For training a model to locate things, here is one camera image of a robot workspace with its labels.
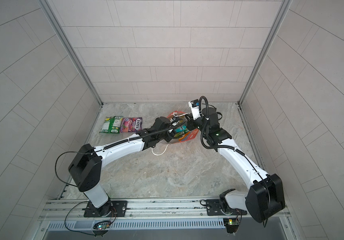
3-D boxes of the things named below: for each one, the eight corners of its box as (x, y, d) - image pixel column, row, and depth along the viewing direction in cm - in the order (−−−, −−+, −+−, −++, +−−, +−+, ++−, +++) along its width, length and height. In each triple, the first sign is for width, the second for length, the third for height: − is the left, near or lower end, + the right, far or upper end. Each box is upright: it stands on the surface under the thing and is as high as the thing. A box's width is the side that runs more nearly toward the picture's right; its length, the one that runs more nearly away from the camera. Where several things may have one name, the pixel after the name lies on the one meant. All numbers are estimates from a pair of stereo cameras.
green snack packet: (102, 133, 100) (99, 130, 97) (108, 118, 109) (106, 115, 106) (119, 133, 100) (117, 130, 97) (124, 118, 109) (122, 115, 106)
